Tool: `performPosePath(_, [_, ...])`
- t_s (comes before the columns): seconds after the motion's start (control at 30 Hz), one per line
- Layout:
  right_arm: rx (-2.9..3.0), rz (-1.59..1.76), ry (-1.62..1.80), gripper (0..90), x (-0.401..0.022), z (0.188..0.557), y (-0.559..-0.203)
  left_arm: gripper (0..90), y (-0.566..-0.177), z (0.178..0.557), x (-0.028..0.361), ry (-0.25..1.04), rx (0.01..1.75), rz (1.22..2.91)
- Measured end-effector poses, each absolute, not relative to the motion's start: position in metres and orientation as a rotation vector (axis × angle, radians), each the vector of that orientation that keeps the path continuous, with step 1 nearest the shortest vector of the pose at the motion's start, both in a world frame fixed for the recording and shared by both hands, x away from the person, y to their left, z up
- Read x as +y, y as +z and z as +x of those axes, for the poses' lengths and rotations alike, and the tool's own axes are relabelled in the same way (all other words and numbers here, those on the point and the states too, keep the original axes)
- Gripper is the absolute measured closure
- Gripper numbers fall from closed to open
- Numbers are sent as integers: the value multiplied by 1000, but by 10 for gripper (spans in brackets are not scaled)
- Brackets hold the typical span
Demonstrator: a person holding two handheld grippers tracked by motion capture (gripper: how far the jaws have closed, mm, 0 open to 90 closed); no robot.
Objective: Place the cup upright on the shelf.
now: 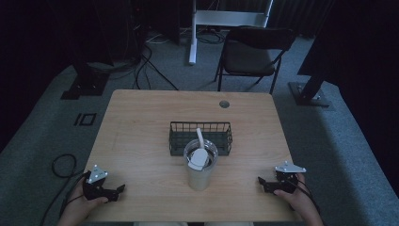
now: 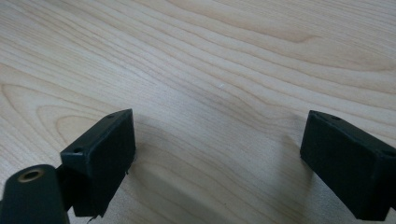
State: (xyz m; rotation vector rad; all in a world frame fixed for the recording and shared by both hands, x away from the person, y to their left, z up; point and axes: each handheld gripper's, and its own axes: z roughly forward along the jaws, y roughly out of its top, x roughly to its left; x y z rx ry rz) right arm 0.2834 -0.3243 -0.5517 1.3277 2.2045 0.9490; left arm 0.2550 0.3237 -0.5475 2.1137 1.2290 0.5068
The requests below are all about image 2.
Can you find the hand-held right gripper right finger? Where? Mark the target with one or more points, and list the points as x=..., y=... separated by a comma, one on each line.
x=348, y=165

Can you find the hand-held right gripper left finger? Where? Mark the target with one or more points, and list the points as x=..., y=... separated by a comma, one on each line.
x=101, y=161

